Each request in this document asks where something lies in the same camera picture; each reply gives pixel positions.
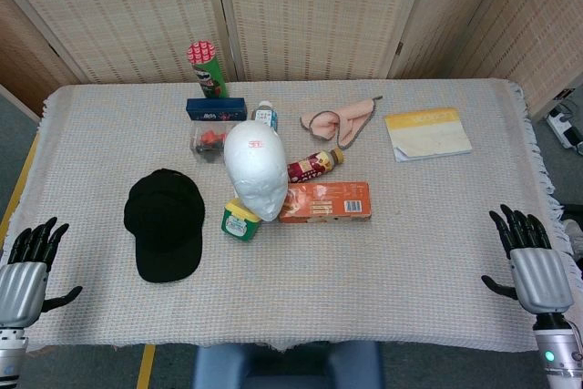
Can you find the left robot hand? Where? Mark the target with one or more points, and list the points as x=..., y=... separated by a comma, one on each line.
x=20, y=279

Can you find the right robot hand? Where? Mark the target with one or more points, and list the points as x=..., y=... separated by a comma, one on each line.
x=537, y=270

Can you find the black baseball cap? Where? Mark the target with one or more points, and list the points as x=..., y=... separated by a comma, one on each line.
x=165, y=224

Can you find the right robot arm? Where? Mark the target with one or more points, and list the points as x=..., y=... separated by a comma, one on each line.
x=558, y=352

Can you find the white foam mannequin head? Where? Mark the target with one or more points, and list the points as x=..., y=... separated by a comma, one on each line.
x=258, y=167

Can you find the clear bottle with white cap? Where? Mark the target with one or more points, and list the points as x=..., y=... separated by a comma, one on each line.
x=265, y=115

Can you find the white power strip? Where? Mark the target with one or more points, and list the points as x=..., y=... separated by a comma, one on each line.
x=565, y=127

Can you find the yellow notepad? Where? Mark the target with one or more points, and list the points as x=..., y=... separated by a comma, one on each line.
x=428, y=135

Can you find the orange cardboard box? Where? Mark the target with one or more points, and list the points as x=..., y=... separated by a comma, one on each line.
x=330, y=201

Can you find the white woven tablecloth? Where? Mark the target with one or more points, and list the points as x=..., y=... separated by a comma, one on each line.
x=319, y=279

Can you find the green jar with yellow lid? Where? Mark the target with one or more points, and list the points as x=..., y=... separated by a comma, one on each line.
x=239, y=222

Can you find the clear box with red toy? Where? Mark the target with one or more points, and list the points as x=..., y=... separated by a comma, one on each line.
x=208, y=139

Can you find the brown drink bottle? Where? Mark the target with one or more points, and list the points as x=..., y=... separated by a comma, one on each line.
x=314, y=166

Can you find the pink cloth with grey trim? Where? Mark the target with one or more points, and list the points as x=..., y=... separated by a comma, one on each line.
x=339, y=121

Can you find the blue rectangular box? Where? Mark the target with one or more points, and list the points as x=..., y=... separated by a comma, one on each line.
x=215, y=109

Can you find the green Pringles can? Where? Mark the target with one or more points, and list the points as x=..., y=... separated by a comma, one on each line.
x=207, y=71

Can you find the woven folding screen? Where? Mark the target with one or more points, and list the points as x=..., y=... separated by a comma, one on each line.
x=291, y=11

